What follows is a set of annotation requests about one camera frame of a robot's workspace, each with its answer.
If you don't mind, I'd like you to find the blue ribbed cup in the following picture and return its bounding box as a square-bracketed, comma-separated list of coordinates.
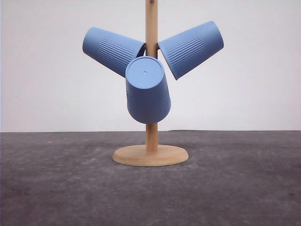
[82, 27, 146, 77]
[125, 56, 171, 124]
[157, 21, 224, 80]

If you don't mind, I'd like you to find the wooden cup tree stand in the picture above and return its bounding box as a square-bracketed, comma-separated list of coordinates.
[113, 0, 189, 167]

